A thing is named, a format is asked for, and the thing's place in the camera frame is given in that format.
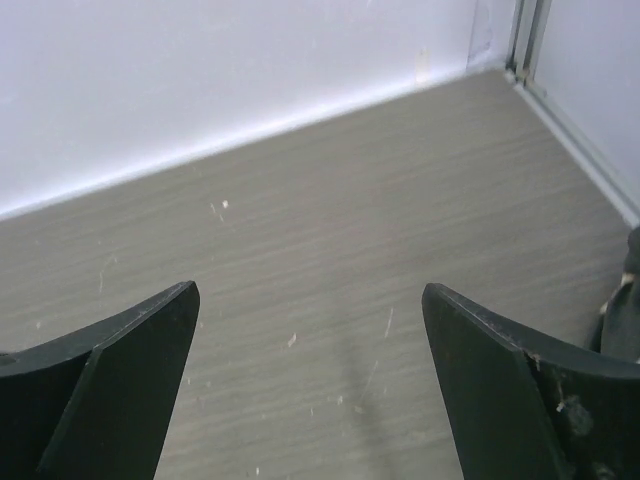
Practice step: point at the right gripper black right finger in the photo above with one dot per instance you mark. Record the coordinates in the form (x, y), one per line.
(524, 405)

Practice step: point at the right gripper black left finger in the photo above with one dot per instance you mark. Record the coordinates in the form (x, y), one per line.
(96, 403)

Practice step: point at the black floral fleece garment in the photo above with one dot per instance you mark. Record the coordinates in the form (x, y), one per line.
(617, 330)

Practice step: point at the aluminium frame post right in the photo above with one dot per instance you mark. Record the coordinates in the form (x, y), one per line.
(527, 32)

